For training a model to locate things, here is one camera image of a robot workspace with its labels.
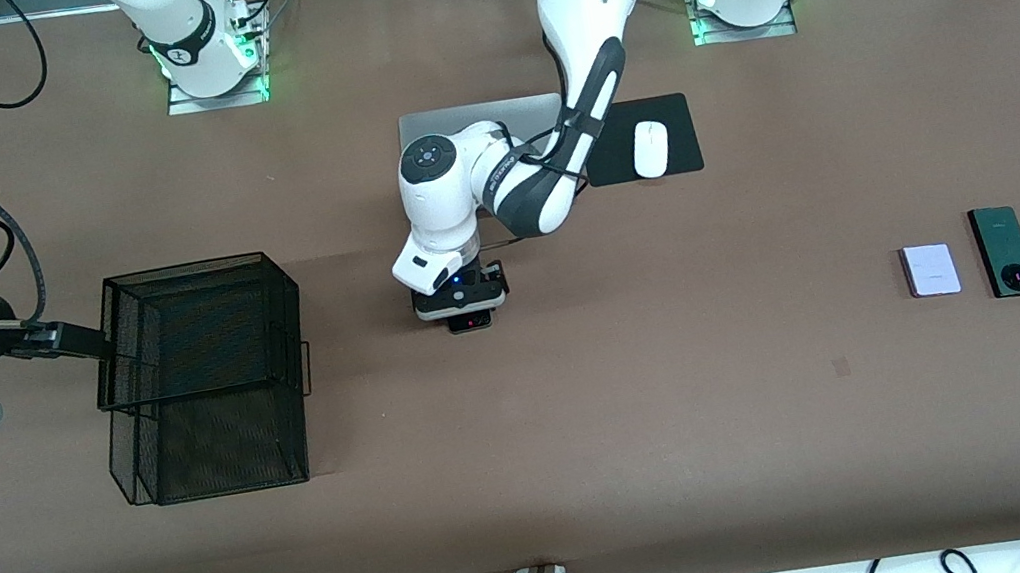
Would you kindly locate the white folding phone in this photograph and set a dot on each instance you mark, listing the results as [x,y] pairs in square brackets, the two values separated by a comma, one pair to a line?
[930,270]

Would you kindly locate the white computer mouse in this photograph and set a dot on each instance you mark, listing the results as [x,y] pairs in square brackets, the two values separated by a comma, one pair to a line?
[650,149]

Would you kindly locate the black mesh tray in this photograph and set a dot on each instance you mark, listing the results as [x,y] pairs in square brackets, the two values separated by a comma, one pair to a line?
[221,451]

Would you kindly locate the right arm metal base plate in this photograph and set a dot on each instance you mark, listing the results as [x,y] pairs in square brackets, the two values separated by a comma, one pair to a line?
[220,102]

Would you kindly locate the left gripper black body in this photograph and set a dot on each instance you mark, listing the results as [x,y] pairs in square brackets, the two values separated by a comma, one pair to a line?
[477,286]

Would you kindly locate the black mouse pad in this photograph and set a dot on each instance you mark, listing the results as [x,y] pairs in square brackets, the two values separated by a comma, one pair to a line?
[687,149]

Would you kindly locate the black folding phone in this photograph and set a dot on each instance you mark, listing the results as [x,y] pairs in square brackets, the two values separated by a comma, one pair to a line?
[470,324]

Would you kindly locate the dark green phone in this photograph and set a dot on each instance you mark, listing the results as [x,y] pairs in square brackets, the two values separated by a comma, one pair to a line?
[1006,253]

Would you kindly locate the silver laptop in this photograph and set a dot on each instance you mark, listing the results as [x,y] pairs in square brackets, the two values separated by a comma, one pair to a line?
[445,122]

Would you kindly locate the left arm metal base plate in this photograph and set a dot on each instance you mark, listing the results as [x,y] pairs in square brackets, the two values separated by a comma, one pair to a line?
[745,35]

